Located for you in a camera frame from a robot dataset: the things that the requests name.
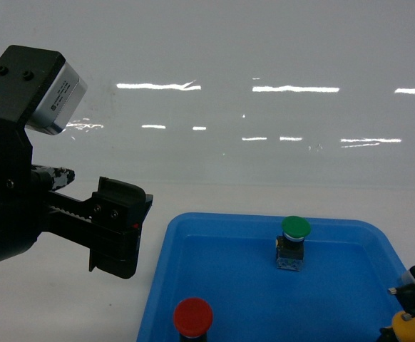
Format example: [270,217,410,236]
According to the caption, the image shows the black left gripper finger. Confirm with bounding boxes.
[45,177,153,279]

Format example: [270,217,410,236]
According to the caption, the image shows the yellow mushroom push button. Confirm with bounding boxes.
[377,311,415,342]

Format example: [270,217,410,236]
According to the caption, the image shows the green mushroom push button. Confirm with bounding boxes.
[275,216,312,271]

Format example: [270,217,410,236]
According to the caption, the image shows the red mushroom push button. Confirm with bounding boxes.
[173,297,214,341]

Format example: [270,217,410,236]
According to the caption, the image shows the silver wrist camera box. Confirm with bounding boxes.
[26,62,87,135]

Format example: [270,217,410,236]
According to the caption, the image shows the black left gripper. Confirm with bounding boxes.
[0,45,75,261]

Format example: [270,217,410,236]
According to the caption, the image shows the blue plastic tray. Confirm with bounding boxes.
[138,213,406,341]

